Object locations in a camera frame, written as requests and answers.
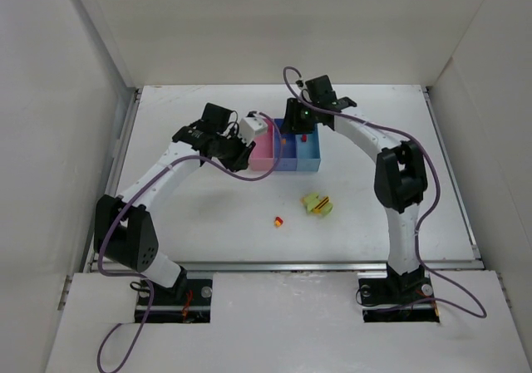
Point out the aluminium front rail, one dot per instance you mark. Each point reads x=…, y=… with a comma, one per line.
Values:
x=464, y=265

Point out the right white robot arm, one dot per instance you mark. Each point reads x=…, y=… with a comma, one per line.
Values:
x=399, y=181

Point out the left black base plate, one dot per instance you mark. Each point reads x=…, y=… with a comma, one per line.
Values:
x=192, y=306

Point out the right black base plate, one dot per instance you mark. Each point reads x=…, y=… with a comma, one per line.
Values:
x=381, y=302

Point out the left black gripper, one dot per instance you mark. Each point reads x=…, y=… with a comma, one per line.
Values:
x=239, y=154

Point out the dark blue container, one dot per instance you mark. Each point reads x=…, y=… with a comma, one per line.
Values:
x=285, y=155

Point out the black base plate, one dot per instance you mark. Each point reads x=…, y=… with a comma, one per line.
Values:
x=381, y=302
x=192, y=306

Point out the light blue container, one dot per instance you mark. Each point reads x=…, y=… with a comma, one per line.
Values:
x=308, y=154

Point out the green yellow lego cluster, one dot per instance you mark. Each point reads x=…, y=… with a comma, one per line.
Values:
x=314, y=203

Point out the pink container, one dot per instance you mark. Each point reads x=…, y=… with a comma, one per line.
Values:
x=261, y=158

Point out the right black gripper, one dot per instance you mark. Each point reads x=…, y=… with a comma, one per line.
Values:
x=298, y=120

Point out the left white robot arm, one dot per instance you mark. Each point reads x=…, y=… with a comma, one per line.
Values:
x=124, y=228

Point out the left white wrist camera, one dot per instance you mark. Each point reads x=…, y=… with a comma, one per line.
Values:
x=251, y=127

